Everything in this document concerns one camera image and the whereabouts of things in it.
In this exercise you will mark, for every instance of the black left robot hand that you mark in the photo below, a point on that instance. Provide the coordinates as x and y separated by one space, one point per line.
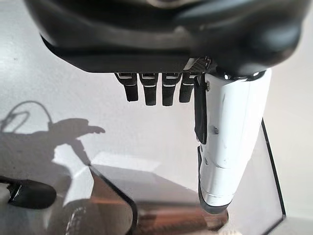
146 36

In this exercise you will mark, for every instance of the dark brown glossy stool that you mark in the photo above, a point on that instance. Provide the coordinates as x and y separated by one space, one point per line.
171 215

